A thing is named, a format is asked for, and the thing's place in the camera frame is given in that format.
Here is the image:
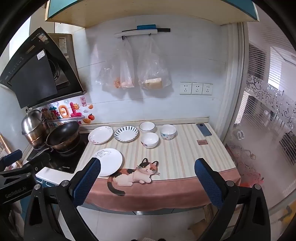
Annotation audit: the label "black induction cooktop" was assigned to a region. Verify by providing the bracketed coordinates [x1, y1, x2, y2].
[26, 132, 89, 174]

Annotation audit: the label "colourful wall stickers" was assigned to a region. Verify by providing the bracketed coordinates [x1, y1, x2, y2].
[40, 96, 95, 131]

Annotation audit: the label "stainless steel stock pot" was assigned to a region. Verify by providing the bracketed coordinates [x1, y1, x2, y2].
[21, 109, 50, 149]

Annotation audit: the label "clear plastic bag orange contents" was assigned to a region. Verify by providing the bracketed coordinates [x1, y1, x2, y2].
[96, 38, 135, 91]

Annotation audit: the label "white plate pink floral print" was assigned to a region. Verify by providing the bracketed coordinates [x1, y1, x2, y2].
[88, 126, 114, 145]

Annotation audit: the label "wooden wall cabinet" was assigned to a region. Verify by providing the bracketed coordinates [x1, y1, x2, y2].
[45, 0, 259, 29]

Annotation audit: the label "white door frame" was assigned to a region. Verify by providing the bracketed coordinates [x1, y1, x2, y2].
[218, 23, 249, 142]

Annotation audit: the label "white bowl blue pattern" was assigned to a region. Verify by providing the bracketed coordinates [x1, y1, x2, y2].
[159, 124, 176, 140]

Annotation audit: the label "clear plastic bag beige contents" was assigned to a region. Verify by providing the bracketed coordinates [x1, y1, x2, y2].
[137, 36, 172, 91]

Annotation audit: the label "white plate grey floral print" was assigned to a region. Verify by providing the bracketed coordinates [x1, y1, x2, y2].
[92, 148, 123, 177]

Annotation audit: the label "frosted patterned glass door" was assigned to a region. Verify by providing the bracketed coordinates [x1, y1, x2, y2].
[228, 22, 296, 209]

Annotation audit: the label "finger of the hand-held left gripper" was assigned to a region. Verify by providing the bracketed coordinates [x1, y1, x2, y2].
[0, 149, 23, 168]
[23, 152, 50, 173]

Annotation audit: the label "wooden board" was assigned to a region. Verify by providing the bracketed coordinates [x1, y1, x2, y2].
[0, 133, 22, 168]

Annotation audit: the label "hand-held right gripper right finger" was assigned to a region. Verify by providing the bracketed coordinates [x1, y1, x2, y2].
[194, 158, 271, 241]

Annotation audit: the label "dark wok with handle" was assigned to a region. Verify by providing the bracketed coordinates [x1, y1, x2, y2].
[30, 120, 80, 161]

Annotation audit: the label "blue smartphone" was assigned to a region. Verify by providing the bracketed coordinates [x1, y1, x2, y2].
[196, 123, 212, 137]

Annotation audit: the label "white bowl floral print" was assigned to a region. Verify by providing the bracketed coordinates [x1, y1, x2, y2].
[141, 132, 159, 149]

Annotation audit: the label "white plate blue leaf pattern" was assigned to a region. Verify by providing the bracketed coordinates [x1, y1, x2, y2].
[114, 126, 139, 142]

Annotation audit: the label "white bowl dark rim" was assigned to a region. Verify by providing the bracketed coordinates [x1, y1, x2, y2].
[139, 121, 156, 133]

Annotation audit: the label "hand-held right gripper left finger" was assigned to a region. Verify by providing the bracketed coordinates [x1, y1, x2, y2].
[24, 158, 102, 241]

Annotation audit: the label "black range hood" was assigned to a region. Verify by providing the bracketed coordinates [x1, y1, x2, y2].
[0, 27, 86, 109]

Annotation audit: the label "striped cat-print table cloth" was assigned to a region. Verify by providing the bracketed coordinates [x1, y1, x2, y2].
[82, 122, 241, 212]

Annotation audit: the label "white wall hook rail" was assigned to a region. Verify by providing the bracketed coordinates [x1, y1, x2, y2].
[114, 28, 158, 40]

